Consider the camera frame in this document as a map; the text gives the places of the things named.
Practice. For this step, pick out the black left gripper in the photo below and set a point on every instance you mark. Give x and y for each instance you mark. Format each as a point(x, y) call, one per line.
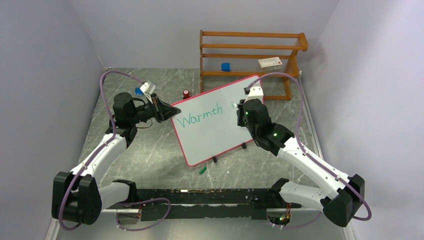
point(163, 111)

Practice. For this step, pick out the pink-framed whiteboard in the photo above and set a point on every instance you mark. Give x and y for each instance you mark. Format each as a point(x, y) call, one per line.
point(208, 123)

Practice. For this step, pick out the green marker cap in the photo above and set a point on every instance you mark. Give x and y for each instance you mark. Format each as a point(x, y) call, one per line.
point(203, 169)

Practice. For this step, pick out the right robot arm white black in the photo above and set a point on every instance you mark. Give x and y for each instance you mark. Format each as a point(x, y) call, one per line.
point(337, 195)

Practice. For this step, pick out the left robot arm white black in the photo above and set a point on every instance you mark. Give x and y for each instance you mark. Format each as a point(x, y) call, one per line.
point(76, 196)

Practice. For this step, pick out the blue eraser block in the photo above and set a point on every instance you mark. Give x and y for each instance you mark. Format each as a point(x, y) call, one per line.
point(138, 91)

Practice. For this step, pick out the blue object on rack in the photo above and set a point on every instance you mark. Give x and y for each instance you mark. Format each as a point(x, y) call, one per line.
point(225, 67)

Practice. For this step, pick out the orange wooden rack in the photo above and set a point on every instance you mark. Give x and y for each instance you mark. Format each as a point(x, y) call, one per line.
point(243, 50)

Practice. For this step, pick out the white red box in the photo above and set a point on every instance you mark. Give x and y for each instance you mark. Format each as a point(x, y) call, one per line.
point(272, 63)

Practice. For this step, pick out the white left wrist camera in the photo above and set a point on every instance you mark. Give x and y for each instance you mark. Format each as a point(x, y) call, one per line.
point(147, 88)

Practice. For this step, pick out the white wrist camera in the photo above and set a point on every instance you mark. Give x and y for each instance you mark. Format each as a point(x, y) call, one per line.
point(254, 92)
point(147, 88)

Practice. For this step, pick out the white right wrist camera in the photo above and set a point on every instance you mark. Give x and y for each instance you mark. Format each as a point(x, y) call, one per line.
point(254, 92)

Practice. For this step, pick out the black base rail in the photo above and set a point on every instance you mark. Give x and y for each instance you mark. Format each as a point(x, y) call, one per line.
point(252, 203)

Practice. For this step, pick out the aluminium frame rail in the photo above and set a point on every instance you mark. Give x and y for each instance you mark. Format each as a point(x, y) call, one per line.
point(71, 217)

